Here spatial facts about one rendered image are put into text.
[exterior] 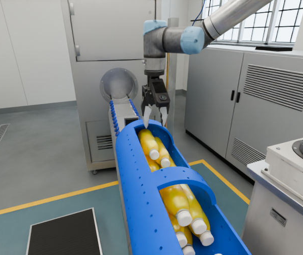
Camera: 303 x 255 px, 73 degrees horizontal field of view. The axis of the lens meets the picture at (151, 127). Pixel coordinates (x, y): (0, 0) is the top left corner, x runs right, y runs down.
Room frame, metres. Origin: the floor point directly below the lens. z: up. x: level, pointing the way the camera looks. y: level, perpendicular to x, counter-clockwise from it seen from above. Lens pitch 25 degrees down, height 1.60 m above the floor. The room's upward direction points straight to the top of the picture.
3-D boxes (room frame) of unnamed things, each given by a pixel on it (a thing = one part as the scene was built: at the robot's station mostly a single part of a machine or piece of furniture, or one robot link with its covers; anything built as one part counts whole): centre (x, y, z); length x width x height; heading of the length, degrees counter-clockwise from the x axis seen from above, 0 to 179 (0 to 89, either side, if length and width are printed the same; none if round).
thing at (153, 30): (0.73, -0.01, 1.59); 0.09 x 0.08 x 0.11; 59
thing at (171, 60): (1.54, -0.15, 0.85); 0.06 x 0.06 x 1.70; 14
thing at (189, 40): (0.69, -0.11, 1.59); 0.11 x 0.11 x 0.08; 59
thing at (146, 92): (0.73, -0.01, 1.43); 0.09 x 0.08 x 0.12; 14
